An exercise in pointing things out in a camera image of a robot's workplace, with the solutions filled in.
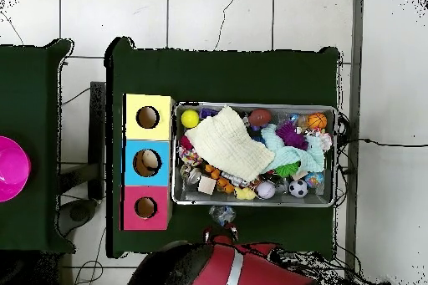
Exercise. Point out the clear plastic bottle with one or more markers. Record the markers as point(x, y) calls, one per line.
point(222, 214)

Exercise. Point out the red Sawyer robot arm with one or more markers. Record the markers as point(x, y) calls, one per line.
point(217, 268)

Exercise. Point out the clear mesh bin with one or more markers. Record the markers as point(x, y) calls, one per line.
point(187, 198)

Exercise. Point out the wooden box with three holes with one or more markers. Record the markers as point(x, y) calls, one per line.
point(147, 143)

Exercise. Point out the cream waffle cloth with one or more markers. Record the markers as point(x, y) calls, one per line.
point(227, 144)

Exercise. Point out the yellow ball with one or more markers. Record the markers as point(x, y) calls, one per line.
point(190, 119)

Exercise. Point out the small wooden block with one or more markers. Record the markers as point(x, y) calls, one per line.
point(206, 185)

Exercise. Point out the brown toy football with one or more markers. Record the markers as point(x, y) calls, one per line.
point(259, 117)

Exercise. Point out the yellow rubber duck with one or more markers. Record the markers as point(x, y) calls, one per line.
point(244, 193)

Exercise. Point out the dark green table cloth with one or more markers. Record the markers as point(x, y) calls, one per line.
point(217, 77)
point(26, 97)

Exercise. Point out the white toy baseball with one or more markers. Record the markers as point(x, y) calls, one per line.
point(265, 190)

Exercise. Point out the mint green waffle cloth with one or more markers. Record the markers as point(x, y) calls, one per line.
point(287, 156)

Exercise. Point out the purple spiky monster toy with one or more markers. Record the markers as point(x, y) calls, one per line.
point(291, 134)

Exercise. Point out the black and white soccer ball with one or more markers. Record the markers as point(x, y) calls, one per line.
point(298, 188)

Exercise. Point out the orange toy basketball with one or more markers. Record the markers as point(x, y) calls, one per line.
point(317, 121)

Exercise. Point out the black metal stand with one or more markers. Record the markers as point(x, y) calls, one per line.
point(97, 131)

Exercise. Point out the magenta round object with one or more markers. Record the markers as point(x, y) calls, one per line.
point(13, 169)

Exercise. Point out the grey metal post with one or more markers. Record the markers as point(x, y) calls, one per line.
point(356, 64)

